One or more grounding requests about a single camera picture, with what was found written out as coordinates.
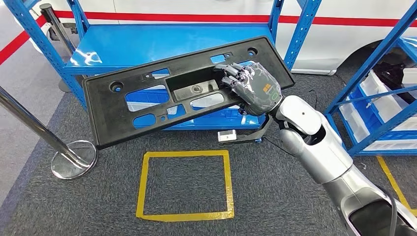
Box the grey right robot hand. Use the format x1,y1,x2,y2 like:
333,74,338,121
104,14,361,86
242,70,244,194
213,61,283,117

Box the black plastic plate holder part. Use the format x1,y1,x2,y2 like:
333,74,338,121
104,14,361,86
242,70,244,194
82,35,296,150

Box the blue metal shelf rack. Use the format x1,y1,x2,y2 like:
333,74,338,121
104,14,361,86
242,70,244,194
326,0,417,157
3,0,323,131

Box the yellow floor tape square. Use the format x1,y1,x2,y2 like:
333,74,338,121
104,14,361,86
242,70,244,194
136,150,235,223
376,156,417,217

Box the white plastic bin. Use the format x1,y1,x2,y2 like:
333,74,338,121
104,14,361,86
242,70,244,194
338,101,417,151
359,70,417,131
402,67,417,98

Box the blue plastic bin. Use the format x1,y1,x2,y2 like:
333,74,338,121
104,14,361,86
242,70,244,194
350,86,417,141

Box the stanchion with dark base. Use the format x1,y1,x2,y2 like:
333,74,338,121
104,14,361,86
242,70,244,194
59,79,74,93

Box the chrome stanchion with round base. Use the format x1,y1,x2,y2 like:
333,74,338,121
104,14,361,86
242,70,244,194
0,86,98,180

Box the chrome stanchion with black cap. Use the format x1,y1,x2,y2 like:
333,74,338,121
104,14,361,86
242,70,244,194
39,3,79,55

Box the pale wrist camera on bracket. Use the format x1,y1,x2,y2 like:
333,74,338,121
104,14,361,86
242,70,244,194
217,114,274,146

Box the black hose parts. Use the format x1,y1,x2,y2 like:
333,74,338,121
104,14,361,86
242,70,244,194
373,60,411,105

